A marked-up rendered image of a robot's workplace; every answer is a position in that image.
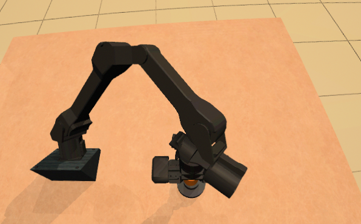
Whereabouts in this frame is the orange knob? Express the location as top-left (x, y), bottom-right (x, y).
top-left (184, 180), bottom-right (198, 186)

